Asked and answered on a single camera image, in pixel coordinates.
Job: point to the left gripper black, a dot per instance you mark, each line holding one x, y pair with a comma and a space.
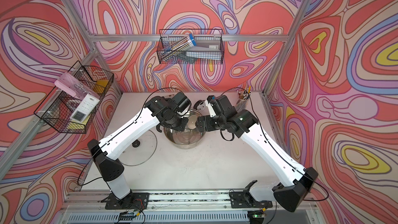
182, 127

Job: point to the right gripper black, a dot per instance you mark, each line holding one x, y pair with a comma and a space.
207, 119

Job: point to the cream plastic ladle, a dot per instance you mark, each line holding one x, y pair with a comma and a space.
192, 120

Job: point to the stainless steel pot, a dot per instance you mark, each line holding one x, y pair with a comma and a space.
186, 139

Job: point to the glass pot lid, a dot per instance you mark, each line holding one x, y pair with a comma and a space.
140, 151

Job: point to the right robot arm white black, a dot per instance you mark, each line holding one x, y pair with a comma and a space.
295, 180

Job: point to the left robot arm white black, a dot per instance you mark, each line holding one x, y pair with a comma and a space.
156, 111

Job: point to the pen cup with pencils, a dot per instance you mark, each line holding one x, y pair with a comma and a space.
244, 96

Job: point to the grey box in basket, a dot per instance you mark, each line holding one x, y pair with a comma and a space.
205, 49

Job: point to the clear tube blue cap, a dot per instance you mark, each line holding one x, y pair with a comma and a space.
172, 47

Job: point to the yellow sponge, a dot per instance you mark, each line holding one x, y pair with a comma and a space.
100, 86

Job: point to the white calculator device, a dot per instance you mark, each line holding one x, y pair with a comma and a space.
84, 109

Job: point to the yellow notepad in basket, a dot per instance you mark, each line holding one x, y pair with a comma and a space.
75, 126

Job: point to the pink case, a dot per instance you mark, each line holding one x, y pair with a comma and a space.
72, 86

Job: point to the aluminium rail front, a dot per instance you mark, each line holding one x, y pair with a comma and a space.
180, 207

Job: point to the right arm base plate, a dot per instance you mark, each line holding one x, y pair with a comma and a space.
243, 199

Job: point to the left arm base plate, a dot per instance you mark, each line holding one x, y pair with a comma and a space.
129, 200

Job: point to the black wire basket back wall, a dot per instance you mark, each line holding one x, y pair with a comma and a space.
198, 34

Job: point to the black wire basket wall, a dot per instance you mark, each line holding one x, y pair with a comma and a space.
198, 34
57, 107

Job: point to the black wire basket left wall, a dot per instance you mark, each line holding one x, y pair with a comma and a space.
57, 107

